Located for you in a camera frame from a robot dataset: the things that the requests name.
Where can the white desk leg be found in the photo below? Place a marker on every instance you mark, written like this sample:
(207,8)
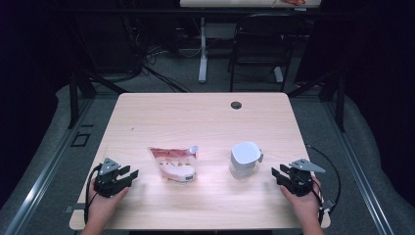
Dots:
(203,58)

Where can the red thing on background tabletop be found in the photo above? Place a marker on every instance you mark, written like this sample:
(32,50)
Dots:
(293,2)

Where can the black folding chair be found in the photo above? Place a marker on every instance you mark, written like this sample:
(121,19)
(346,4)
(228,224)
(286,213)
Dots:
(267,39)

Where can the grey tape piece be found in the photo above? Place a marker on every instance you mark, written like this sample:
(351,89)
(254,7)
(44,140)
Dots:
(70,208)

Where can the red and white spouted pouch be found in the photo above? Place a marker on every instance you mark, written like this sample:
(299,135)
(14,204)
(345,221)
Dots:
(176,166)

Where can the white desk foot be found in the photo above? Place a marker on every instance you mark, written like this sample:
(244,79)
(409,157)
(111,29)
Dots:
(278,75)

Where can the round table grommet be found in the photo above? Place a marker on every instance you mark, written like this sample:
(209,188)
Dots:
(236,105)

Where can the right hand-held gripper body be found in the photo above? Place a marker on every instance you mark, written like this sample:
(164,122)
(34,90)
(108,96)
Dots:
(300,182)

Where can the black metal stand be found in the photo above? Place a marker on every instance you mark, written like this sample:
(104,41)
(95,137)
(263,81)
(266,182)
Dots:
(341,104)
(73,98)

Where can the white lidded container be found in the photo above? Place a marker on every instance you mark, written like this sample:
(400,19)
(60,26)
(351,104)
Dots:
(244,160)

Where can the person's left hand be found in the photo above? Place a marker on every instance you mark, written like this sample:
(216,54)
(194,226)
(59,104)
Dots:
(101,209)

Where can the aluminium floor rail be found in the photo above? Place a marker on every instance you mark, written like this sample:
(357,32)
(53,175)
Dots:
(359,173)
(45,173)

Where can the person's right hand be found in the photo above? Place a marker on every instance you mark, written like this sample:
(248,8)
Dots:
(305,209)

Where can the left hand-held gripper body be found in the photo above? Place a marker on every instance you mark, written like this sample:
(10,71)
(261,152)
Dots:
(107,182)

